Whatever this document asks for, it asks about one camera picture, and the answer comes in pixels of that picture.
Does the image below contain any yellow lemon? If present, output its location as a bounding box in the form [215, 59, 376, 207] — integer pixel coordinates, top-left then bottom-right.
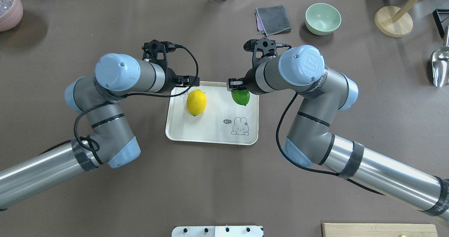
[186, 89, 207, 116]

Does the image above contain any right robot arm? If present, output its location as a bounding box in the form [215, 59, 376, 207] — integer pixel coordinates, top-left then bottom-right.
[228, 41, 448, 227]

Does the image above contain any pink bowl with ice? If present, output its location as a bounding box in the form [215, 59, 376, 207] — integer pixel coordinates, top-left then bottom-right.
[0, 0, 24, 32]

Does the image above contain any steel ice scoop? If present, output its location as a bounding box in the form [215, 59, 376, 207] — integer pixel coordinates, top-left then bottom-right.
[431, 26, 449, 87]

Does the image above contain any mint green bowl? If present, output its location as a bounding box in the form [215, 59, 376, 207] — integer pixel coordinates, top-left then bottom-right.
[305, 3, 342, 36]

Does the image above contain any wooden cutting board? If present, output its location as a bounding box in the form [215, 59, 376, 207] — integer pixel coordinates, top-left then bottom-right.
[322, 223, 438, 237]

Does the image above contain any purple cloth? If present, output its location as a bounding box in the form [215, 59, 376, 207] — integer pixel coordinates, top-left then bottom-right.
[255, 13, 265, 34]

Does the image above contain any white rabbit tray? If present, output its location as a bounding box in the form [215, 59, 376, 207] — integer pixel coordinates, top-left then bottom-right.
[165, 81, 259, 145]

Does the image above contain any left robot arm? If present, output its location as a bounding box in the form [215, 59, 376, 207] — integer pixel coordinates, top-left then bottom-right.
[0, 53, 199, 210]

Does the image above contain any green lime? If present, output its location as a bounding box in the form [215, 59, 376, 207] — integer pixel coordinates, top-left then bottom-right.
[231, 89, 250, 106]

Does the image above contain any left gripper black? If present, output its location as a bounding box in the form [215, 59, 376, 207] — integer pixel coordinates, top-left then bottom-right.
[163, 67, 200, 90]

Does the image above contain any grey folded cloth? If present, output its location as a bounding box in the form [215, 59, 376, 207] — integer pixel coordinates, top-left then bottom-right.
[255, 5, 291, 36]

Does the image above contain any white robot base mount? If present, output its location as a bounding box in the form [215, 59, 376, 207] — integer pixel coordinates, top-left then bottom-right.
[171, 225, 264, 237]

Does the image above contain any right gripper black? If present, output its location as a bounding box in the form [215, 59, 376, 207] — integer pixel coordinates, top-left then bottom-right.
[227, 69, 262, 94]

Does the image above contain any wooden stand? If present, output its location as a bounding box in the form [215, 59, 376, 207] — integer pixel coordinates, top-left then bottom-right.
[375, 0, 418, 38]

